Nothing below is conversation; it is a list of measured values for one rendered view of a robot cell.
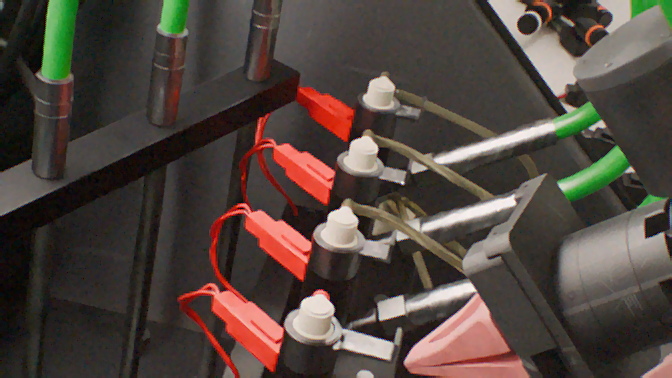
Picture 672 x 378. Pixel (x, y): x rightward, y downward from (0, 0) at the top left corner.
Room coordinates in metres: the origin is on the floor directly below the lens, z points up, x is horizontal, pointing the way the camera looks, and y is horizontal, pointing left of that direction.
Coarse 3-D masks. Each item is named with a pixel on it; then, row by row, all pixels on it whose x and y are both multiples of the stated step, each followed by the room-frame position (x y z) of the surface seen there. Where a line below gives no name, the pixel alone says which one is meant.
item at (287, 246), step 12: (252, 216) 0.63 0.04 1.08; (264, 216) 0.64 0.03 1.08; (252, 228) 0.63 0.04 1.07; (264, 228) 0.62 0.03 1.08; (276, 228) 0.62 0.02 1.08; (288, 228) 0.63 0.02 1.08; (264, 240) 0.62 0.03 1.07; (276, 240) 0.61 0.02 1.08; (288, 240) 0.61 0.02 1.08; (300, 240) 0.61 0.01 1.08; (276, 252) 0.61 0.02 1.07; (288, 252) 0.61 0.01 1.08; (300, 252) 0.60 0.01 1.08; (288, 264) 0.61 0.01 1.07; (300, 264) 0.60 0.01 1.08; (300, 276) 0.60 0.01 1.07
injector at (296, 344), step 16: (288, 320) 0.51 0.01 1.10; (336, 320) 0.52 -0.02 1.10; (288, 336) 0.51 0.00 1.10; (304, 336) 0.50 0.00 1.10; (336, 336) 0.51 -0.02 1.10; (288, 352) 0.50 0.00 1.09; (304, 352) 0.50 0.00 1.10; (320, 352) 0.50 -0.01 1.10; (288, 368) 0.50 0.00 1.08; (304, 368) 0.50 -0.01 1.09; (320, 368) 0.50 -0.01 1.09
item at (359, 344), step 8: (344, 336) 0.52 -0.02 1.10; (352, 336) 0.52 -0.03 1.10; (360, 336) 0.52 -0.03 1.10; (368, 336) 0.52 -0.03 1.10; (336, 344) 0.51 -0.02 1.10; (344, 344) 0.51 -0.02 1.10; (352, 344) 0.51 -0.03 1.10; (360, 344) 0.51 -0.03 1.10; (368, 344) 0.51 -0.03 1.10; (376, 344) 0.52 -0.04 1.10; (384, 344) 0.52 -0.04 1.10; (392, 344) 0.52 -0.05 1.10; (336, 352) 0.50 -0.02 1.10; (352, 352) 0.51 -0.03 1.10; (360, 352) 0.51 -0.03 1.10; (368, 352) 0.51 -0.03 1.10; (376, 352) 0.51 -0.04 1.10; (384, 352) 0.51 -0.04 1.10; (384, 360) 0.51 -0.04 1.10
